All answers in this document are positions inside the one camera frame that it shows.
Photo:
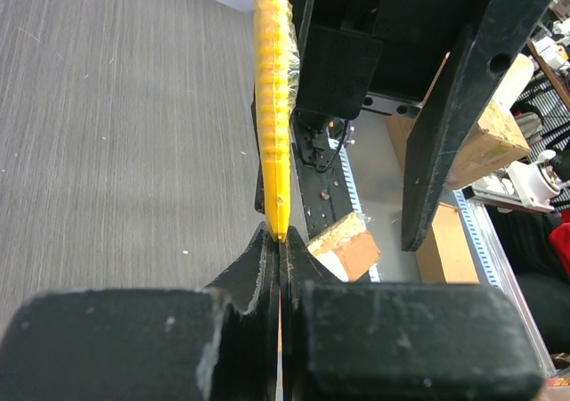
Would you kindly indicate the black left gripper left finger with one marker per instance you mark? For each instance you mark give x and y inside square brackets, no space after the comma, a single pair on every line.
[215,343]

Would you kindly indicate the cardboard box on floor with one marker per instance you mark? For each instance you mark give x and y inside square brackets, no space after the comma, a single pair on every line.
[496,139]

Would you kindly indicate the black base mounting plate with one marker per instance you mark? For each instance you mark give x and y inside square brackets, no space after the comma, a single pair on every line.
[322,183]

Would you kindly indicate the brown cardboard express box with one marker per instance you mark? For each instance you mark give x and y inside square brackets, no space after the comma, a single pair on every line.
[347,249]

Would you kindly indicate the white slotted cable duct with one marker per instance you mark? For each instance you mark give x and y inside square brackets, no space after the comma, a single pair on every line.
[480,252]

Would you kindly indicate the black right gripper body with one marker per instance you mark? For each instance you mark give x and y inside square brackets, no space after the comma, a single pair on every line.
[350,48]

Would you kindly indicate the yellow utility knife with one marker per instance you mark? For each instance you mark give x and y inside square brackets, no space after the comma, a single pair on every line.
[275,60]

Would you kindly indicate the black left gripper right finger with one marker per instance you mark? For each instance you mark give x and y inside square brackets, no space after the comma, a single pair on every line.
[398,340]

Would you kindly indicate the small cardboard box outside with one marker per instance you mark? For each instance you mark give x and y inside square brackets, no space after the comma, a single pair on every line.
[444,255]

